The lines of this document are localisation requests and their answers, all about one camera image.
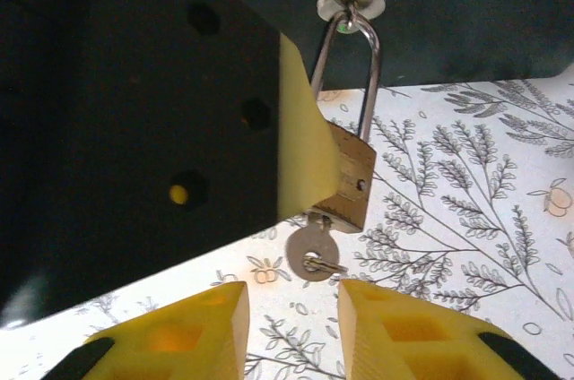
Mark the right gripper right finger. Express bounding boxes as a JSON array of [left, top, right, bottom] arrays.
[[337, 278, 564, 380]]

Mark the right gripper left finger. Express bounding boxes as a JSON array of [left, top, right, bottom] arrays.
[[48, 281, 250, 380]]

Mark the silver key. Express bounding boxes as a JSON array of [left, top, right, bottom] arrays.
[[285, 213, 338, 282]]

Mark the brass padlock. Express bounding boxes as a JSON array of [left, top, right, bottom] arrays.
[[309, 12, 382, 234]]

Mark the starry night print box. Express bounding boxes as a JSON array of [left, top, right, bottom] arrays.
[[190, 0, 574, 91]]

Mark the floral patterned table cover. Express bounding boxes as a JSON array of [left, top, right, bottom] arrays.
[[0, 65, 574, 380]]

